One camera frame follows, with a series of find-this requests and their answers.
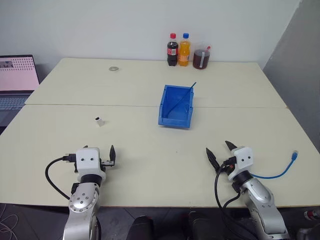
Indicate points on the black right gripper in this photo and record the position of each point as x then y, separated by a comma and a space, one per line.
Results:
229, 168

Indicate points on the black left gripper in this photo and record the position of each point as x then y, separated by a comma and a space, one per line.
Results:
108, 164

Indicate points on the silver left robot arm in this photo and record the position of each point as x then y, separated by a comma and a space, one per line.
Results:
82, 200

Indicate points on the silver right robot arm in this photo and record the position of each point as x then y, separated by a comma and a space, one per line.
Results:
260, 197

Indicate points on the small white adapter block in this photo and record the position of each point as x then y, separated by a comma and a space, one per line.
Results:
100, 122

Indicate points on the blue plastic storage bin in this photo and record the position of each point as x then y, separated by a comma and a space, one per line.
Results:
175, 120

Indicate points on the dark rounded shape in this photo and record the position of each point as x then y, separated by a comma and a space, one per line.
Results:
202, 226
141, 228

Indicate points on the clear jar of dark liquid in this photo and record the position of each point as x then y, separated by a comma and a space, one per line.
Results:
202, 58

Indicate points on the orange soda bottle, blue cap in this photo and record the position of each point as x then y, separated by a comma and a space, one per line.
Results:
184, 53

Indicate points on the red and silver object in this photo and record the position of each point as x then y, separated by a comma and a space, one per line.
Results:
311, 215

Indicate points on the cola bottle with red cap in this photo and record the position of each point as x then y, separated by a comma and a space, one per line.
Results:
172, 53

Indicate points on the open laptop computer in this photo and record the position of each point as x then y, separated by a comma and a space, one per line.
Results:
15, 75

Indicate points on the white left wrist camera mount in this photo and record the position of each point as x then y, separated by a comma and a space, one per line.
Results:
87, 163

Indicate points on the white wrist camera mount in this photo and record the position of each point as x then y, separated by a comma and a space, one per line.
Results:
87, 163
243, 160

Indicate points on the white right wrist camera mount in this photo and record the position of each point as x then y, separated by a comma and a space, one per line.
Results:
243, 160

